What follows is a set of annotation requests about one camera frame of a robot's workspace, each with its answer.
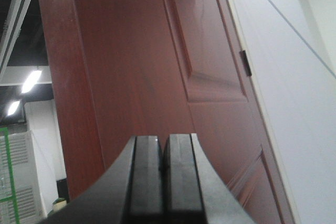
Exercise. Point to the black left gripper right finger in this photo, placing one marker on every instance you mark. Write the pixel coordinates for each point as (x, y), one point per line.
(194, 192)

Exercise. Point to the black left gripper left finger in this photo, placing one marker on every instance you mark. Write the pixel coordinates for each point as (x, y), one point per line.
(130, 191)

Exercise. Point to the brown wooden door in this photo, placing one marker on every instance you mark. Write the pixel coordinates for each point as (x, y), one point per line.
(155, 67)

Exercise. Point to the black door hinge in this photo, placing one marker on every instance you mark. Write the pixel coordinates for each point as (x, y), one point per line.
(245, 62)

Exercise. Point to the white air conditioner unit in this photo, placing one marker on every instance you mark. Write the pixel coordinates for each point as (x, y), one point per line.
(18, 171)

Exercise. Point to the ceiling light panel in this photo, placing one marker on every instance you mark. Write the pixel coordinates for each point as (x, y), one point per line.
(31, 81)

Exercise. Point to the white wooden door frame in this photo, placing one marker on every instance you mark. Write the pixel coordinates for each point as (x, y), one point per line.
(295, 83)

